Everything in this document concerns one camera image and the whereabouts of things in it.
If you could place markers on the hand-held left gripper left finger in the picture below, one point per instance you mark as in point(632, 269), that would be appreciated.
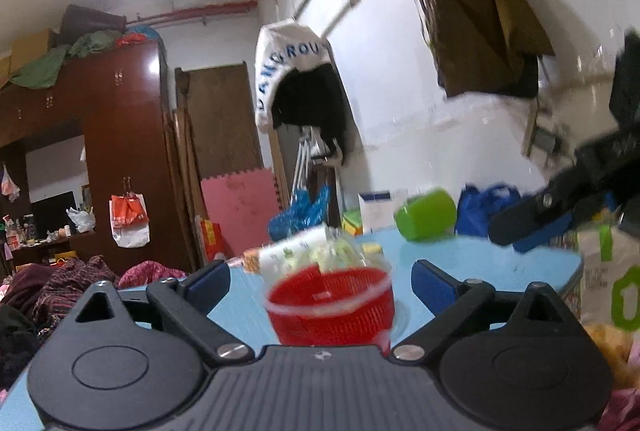
point(212, 282)

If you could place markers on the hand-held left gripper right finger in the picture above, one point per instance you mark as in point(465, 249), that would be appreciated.
point(431, 283)

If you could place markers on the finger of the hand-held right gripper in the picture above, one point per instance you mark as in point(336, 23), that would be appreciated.
point(537, 221)

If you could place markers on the green cup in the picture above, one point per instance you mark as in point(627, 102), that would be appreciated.
point(426, 214)

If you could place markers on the red and yellow packet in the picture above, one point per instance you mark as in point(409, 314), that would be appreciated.
point(212, 238)

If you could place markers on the blue plastic bag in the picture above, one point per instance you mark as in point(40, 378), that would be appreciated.
point(300, 213)
point(482, 208)

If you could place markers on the yellow sponge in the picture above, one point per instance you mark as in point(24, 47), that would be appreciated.
point(372, 249)

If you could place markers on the pink foam mat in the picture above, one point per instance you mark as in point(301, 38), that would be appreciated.
point(240, 211)

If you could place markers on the white and blue box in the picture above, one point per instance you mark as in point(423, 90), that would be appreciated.
point(376, 210)

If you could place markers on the white bag with green print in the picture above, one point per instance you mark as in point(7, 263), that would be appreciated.
point(610, 281)

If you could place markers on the red plastic basket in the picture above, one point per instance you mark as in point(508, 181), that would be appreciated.
point(331, 311)

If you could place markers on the orange and white plastic bag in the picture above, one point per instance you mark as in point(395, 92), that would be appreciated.
point(129, 218)

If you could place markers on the clear bag of snacks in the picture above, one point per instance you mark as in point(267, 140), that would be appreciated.
point(320, 252)

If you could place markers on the pile of dark clothes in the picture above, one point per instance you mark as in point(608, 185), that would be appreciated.
point(60, 291)

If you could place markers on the brown wooden board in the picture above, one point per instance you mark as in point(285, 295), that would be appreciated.
point(220, 121)

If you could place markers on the brown wooden wardrobe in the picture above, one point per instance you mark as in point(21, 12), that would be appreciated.
point(100, 151)

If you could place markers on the black monitor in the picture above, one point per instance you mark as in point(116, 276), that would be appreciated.
point(54, 211)

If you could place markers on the brown hanging cloth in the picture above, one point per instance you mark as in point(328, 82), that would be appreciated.
point(480, 21)

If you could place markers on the black hanging garment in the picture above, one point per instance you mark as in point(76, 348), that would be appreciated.
point(312, 106)

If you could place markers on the white hanging jacket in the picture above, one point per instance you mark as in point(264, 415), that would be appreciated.
point(287, 61)

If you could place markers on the green cloth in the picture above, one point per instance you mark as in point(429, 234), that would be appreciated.
point(45, 61)

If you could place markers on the dark bag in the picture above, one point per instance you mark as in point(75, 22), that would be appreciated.
point(92, 21)

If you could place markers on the cardboard box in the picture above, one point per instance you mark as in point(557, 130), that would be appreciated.
point(27, 48)

